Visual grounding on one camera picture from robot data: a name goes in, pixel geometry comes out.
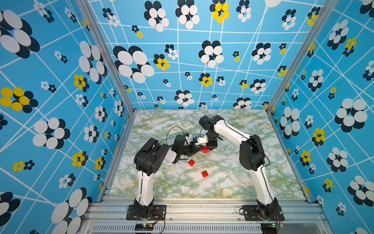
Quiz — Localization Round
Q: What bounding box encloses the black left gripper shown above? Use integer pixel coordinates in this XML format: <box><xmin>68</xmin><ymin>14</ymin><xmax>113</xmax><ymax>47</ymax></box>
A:
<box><xmin>179</xmin><ymin>142</ymin><xmax>204</xmax><ymax>157</ymax></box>

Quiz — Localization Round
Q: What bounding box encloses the long red lego brick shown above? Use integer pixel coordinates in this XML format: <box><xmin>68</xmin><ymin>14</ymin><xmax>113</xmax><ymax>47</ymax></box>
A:
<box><xmin>200</xmin><ymin>146</ymin><xmax>210</xmax><ymax>154</ymax></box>

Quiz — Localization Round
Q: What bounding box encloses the small red lego brick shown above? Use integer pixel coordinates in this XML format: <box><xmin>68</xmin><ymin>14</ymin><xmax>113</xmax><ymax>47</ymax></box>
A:
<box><xmin>201</xmin><ymin>170</ymin><xmax>209</xmax><ymax>178</ymax></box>

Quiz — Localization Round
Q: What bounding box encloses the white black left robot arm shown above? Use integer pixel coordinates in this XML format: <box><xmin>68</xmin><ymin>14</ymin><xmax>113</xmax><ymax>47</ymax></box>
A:
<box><xmin>133</xmin><ymin>134</ymin><xmax>208</xmax><ymax>218</ymax></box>

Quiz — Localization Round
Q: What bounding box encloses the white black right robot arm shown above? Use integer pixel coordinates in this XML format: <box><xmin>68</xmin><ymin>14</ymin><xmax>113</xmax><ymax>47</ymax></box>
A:
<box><xmin>199</xmin><ymin>115</ymin><xmax>284</xmax><ymax>221</ymax></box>

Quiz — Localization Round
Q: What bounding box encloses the left controller board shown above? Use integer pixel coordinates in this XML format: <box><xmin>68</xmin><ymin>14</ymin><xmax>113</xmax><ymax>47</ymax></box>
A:
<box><xmin>134</xmin><ymin>223</ymin><xmax>155</xmax><ymax>233</ymax></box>

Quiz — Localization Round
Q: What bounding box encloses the controller board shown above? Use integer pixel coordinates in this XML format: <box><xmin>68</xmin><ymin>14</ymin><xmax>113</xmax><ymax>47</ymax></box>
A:
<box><xmin>134</xmin><ymin>223</ymin><xmax>155</xmax><ymax>233</ymax></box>
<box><xmin>261</xmin><ymin>223</ymin><xmax>279</xmax><ymax>234</ymax></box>

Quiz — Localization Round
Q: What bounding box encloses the right controller board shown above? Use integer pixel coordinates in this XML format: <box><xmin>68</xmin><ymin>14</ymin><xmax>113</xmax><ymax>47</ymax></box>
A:
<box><xmin>261</xmin><ymin>223</ymin><xmax>279</xmax><ymax>234</ymax></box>

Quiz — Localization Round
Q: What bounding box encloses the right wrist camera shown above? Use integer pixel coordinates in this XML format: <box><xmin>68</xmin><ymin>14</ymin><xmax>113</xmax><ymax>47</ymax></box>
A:
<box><xmin>197</xmin><ymin>136</ymin><xmax>208</xmax><ymax>144</ymax></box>

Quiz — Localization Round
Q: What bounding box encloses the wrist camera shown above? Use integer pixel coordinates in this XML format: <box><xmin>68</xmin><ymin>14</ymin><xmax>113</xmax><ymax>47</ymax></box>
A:
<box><xmin>185</xmin><ymin>133</ymin><xmax>193</xmax><ymax>143</ymax></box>
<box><xmin>197</xmin><ymin>136</ymin><xmax>208</xmax><ymax>144</ymax></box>

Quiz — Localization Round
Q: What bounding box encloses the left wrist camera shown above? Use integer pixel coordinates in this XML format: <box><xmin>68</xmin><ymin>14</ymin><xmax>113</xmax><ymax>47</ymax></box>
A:
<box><xmin>185</xmin><ymin>133</ymin><xmax>193</xmax><ymax>143</ymax></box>

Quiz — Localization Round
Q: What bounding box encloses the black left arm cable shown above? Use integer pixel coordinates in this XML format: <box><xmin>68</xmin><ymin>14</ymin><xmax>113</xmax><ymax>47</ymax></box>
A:
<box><xmin>166</xmin><ymin>126</ymin><xmax>185</xmax><ymax>145</ymax></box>

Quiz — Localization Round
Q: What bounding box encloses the aluminium left table rail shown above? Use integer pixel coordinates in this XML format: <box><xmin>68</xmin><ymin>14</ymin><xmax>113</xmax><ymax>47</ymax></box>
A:
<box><xmin>97</xmin><ymin>110</ymin><xmax>137</xmax><ymax>203</ymax></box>

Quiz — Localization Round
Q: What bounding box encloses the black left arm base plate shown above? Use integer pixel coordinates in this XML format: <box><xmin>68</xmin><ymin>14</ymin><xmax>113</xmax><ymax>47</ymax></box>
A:
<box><xmin>126</xmin><ymin>205</ymin><xmax>167</xmax><ymax>221</ymax></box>

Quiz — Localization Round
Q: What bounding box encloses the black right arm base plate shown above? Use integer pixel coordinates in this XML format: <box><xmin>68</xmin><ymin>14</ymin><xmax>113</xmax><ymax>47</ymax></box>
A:
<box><xmin>240</xmin><ymin>205</ymin><xmax>285</xmax><ymax>222</ymax></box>

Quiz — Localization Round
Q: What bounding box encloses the aluminium right corner post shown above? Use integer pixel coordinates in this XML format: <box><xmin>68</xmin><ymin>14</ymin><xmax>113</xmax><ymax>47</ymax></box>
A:
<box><xmin>266</xmin><ymin>0</ymin><xmax>339</xmax><ymax>116</ymax></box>

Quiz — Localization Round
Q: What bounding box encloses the aluminium corner post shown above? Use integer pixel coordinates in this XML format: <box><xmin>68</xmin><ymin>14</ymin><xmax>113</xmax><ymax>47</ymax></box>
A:
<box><xmin>77</xmin><ymin>0</ymin><xmax>134</xmax><ymax>116</ymax></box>
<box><xmin>266</xmin><ymin>0</ymin><xmax>339</xmax><ymax>116</ymax></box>

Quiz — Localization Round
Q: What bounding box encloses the aluminium left corner post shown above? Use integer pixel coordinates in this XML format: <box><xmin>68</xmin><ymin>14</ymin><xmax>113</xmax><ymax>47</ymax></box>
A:
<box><xmin>77</xmin><ymin>0</ymin><xmax>134</xmax><ymax>116</ymax></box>

